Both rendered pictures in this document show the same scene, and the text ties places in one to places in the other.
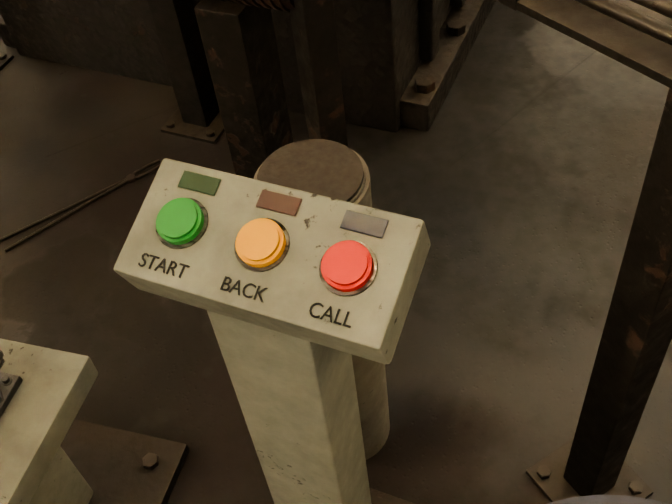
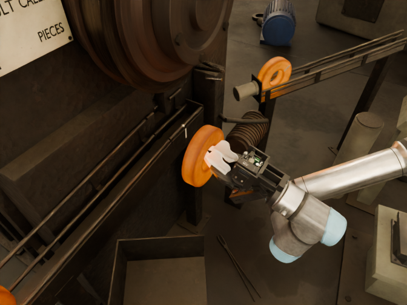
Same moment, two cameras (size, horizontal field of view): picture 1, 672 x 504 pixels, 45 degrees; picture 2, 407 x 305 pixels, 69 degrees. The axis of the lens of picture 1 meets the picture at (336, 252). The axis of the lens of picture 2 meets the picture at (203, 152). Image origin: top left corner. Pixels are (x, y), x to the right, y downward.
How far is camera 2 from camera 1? 169 cm
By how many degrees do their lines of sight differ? 56
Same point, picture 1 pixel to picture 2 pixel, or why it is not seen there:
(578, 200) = not seen: hidden behind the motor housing
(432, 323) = (298, 168)
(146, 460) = (355, 236)
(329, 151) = (361, 115)
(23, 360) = (384, 220)
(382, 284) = not seen: outside the picture
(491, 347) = (306, 158)
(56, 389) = (392, 211)
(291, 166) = (367, 121)
